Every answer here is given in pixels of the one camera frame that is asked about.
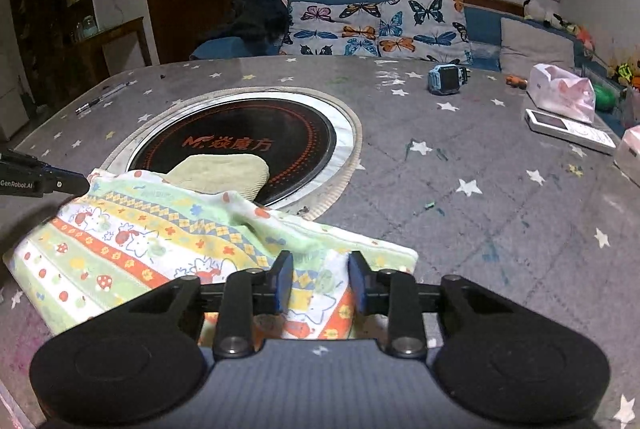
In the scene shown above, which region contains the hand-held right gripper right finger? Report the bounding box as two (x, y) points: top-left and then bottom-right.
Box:
(347, 250), (502, 358)

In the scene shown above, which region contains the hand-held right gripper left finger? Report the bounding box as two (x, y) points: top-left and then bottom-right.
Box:
(128, 250), (296, 358)

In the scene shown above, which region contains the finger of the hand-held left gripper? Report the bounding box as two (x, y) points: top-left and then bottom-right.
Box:
(39, 161), (92, 198)

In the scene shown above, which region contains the colourful printed children's garment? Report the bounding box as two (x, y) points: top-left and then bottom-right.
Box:
(2, 154), (419, 343)

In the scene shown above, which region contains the pile of dark clothes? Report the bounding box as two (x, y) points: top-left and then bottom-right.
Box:
(216, 0), (294, 56)

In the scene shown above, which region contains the ballpoint pen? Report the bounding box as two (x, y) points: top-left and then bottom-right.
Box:
(75, 81), (137, 115)

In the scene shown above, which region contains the grey star-printed tablecloth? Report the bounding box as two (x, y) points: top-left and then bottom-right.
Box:
(0, 54), (640, 429)

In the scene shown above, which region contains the round black induction cooker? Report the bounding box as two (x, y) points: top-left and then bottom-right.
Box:
(107, 86), (364, 223)

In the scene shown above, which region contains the wooden side table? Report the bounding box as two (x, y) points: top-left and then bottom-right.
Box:
(82, 16), (154, 82)

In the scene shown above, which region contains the dark wooden shelf cabinet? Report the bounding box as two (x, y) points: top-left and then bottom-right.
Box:
(9, 0), (102, 110)

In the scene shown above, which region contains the blue smartwatch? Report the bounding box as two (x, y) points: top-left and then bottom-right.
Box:
(427, 63), (474, 96)

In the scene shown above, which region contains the butterfly-printed pillow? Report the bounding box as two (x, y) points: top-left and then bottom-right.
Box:
(281, 0), (390, 58)
(376, 0), (474, 66)

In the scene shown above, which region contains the white remote control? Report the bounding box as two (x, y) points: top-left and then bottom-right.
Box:
(524, 108), (618, 155)

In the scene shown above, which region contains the pink and white tissue pack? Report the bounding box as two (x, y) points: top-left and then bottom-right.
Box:
(526, 63), (599, 125)

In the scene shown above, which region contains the blue sofa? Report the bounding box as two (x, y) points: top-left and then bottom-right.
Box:
(189, 0), (601, 72)

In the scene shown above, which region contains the grey cushion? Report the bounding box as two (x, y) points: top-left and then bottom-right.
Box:
(499, 16), (577, 70)

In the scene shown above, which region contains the pink plastic bag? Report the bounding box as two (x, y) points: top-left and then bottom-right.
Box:
(613, 124), (640, 188)

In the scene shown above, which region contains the green ball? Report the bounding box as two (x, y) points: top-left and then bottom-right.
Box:
(593, 84), (620, 112)

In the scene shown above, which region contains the white plush toy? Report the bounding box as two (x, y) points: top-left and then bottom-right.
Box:
(522, 0), (565, 28)

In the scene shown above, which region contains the pile of colourful toys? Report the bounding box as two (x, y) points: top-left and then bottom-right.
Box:
(602, 54), (640, 90)

